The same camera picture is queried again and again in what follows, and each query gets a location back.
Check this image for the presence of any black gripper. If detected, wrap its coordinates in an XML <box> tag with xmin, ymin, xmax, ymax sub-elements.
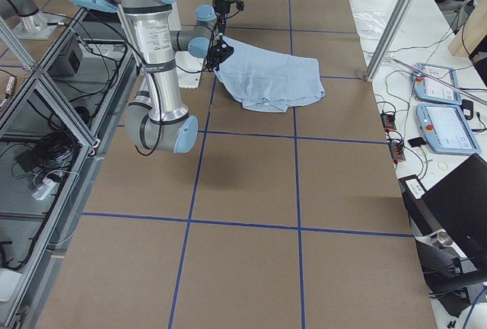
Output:
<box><xmin>213</xmin><ymin>0</ymin><xmax>231</xmax><ymax>38</ymax></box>
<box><xmin>206</xmin><ymin>47</ymin><xmax>224</xmax><ymax>72</ymax></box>

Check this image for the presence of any light blue button-up shirt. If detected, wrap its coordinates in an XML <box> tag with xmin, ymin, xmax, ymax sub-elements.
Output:
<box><xmin>215</xmin><ymin>37</ymin><xmax>326</xmax><ymax>113</ymax></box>

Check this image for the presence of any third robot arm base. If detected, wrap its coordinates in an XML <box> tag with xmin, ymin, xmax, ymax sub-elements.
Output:
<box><xmin>1</xmin><ymin>0</ymin><xmax>63</xmax><ymax>40</ymax></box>

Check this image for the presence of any clear plastic bag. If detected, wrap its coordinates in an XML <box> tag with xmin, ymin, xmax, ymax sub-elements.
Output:
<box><xmin>352</xmin><ymin>9</ymin><xmax>389</xmax><ymax>40</ymax></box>

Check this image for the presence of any white power strip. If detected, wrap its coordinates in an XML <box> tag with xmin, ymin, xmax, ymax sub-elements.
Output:
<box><xmin>31</xmin><ymin>177</ymin><xmax>56</xmax><ymax>201</ymax></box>

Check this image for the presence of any upper blue teach pendant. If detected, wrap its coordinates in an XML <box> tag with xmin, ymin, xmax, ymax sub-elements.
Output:
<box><xmin>412</xmin><ymin>62</ymin><xmax>461</xmax><ymax>105</ymax></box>

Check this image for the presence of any blue teach pendant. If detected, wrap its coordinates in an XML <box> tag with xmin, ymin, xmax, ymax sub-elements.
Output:
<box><xmin>415</xmin><ymin>103</ymin><xmax>482</xmax><ymax>155</ymax></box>
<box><xmin>412</xmin><ymin>62</ymin><xmax>461</xmax><ymax>105</ymax></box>

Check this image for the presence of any lower blue teach pendant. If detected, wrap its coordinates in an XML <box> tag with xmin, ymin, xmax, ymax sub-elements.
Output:
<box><xmin>415</xmin><ymin>103</ymin><xmax>482</xmax><ymax>155</ymax></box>

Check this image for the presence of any black laptop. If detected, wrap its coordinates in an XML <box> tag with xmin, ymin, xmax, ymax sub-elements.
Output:
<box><xmin>399</xmin><ymin>154</ymin><xmax>486</xmax><ymax>317</ymax></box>

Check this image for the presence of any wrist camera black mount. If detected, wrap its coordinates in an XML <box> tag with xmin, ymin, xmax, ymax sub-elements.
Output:
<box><xmin>231</xmin><ymin>0</ymin><xmax>245</xmax><ymax>12</ymax></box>
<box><xmin>213</xmin><ymin>39</ymin><xmax>234</xmax><ymax>62</ymax></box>

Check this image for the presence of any white camera mast pedestal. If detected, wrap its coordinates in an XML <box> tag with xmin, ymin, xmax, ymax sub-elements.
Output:
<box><xmin>167</xmin><ymin>8</ymin><xmax>205</xmax><ymax>90</ymax></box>

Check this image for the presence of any aluminium frame post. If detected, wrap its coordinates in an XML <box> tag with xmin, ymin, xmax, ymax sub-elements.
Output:
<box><xmin>364</xmin><ymin>0</ymin><xmax>413</xmax><ymax>82</ymax></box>

